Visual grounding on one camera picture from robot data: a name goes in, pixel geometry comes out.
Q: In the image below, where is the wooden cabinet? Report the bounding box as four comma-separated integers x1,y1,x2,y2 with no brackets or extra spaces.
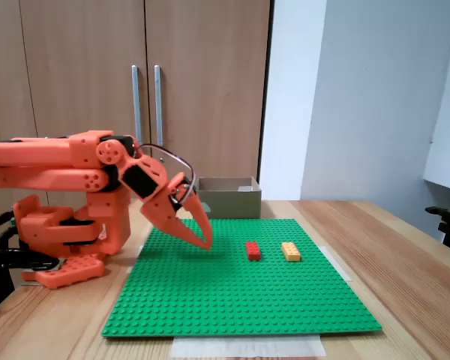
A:
0,0,275,226

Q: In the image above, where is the yellow lego block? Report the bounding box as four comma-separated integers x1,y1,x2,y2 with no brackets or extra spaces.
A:
280,241,302,263

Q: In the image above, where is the red lego block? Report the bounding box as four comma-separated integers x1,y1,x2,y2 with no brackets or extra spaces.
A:
245,241,263,262

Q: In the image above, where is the brown cardboard box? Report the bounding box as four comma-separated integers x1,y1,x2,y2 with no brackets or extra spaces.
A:
193,176,263,220

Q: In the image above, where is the masking tape strip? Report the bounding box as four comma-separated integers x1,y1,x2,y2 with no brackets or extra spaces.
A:
170,334,327,359
323,245,353,283
125,245,146,275

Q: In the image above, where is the black table clamp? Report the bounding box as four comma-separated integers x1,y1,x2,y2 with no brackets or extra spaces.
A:
0,224,63,312

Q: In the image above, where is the green lego baseplate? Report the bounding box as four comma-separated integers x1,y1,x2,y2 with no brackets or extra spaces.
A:
100,218,383,338

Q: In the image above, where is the gripper servo cable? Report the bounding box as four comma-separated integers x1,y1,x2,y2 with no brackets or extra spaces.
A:
133,143,197,206

